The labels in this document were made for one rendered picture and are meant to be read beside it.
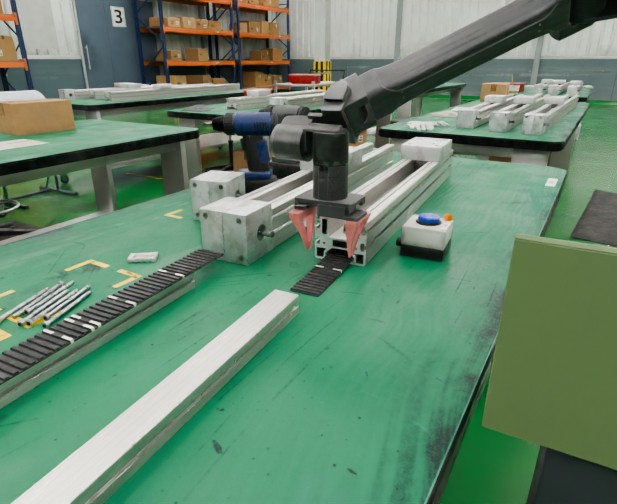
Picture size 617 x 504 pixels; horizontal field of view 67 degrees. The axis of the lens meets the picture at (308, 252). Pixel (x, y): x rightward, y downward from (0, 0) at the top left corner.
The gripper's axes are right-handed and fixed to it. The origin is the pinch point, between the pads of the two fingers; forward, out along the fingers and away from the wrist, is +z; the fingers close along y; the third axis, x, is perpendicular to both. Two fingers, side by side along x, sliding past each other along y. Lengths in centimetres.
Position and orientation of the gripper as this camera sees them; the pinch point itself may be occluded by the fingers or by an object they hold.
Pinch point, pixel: (329, 248)
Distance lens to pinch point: 80.3
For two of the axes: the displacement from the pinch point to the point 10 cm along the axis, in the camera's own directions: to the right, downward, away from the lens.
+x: -4.5, 3.4, -8.3
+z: 0.0, 9.3, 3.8
